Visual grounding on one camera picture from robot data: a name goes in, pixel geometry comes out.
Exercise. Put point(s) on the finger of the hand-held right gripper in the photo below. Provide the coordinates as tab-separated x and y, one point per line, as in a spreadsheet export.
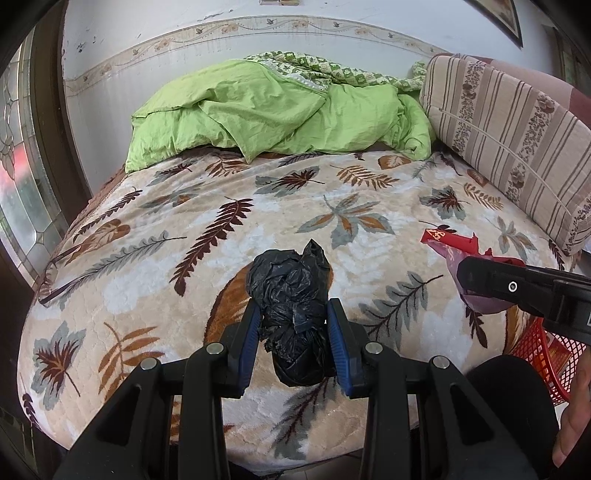
498	284

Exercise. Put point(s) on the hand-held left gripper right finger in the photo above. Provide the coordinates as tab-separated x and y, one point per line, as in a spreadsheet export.
339	350

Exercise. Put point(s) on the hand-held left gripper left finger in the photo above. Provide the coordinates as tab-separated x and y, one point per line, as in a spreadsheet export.
244	350

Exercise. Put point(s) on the red mesh basket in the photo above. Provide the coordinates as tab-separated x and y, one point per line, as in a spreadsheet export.
554	360

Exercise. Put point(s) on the pink and red wrapper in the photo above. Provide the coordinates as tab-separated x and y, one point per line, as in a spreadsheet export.
450	247

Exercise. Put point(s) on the black plastic bag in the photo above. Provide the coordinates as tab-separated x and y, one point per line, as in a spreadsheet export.
291	300

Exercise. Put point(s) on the person's right hand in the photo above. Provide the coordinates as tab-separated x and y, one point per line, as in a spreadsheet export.
575	420

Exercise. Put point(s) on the leaf print blanket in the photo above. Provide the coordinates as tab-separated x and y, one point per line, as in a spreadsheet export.
138	277

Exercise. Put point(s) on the striped floral pillow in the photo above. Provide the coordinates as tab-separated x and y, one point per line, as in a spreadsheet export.
508	138

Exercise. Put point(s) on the pink cushion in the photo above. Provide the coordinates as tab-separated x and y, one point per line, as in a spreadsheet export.
568	90

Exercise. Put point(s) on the green duvet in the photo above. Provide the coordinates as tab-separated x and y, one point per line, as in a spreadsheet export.
277	115

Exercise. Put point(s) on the stained glass window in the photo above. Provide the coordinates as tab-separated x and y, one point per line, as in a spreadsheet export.
23	184

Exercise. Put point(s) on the framed wall picture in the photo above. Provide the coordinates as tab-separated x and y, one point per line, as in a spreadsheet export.
501	18

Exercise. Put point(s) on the brown wooden window frame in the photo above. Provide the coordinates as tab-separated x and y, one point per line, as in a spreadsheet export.
60	115

